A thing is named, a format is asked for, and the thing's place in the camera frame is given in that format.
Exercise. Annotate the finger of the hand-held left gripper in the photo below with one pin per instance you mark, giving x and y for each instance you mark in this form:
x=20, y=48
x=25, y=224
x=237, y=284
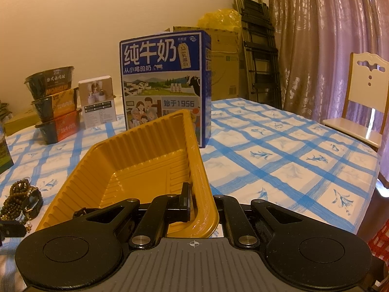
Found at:
x=12, y=229

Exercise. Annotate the large cardboard box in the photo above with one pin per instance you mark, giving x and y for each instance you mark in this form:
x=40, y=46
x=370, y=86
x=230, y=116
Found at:
x=225, y=67

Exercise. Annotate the orange label noodle bowl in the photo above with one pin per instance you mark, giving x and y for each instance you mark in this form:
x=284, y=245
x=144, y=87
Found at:
x=57, y=103

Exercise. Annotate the white wooden chair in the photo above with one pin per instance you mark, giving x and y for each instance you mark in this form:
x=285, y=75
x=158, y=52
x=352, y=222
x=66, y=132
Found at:
x=364, y=85

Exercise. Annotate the dark beads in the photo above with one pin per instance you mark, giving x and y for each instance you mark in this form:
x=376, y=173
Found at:
x=34, y=200

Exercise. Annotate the yellow plastic bag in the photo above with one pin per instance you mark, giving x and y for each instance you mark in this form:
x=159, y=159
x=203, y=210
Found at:
x=218, y=19

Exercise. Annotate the yellow plastic tray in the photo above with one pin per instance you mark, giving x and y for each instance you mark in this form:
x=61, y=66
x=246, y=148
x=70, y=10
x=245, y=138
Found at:
x=146, y=158

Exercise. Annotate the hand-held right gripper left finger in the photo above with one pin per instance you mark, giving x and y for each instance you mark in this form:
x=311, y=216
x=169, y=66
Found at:
x=186, y=203

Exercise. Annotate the blue checked tablecloth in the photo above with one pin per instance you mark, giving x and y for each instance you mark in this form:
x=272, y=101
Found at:
x=273, y=158

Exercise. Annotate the green milk gift box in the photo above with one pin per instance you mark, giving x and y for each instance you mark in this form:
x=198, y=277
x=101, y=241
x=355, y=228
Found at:
x=5, y=152

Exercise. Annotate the black label noodle bowl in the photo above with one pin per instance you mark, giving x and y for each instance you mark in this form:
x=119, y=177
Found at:
x=50, y=80

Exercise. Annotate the red patterned cloth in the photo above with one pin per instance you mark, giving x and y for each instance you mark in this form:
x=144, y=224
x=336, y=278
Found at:
x=380, y=240

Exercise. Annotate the folded metal step ladder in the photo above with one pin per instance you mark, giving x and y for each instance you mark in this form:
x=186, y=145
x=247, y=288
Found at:
x=258, y=51

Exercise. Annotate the red label noodle bowl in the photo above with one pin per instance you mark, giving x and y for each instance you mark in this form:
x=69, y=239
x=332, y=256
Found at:
x=60, y=127

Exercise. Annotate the small white product box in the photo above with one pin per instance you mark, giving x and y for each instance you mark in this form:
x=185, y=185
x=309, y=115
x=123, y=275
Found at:
x=97, y=103

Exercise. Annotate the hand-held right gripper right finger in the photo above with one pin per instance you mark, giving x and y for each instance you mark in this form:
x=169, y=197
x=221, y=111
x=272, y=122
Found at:
x=225, y=204

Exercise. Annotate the small cardboard box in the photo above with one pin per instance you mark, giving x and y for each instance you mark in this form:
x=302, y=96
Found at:
x=18, y=123

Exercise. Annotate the blue milk carton box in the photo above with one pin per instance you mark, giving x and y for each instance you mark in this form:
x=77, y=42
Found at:
x=164, y=76

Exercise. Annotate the pink patterned curtain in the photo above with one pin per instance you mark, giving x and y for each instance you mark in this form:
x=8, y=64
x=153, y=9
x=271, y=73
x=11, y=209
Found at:
x=319, y=36

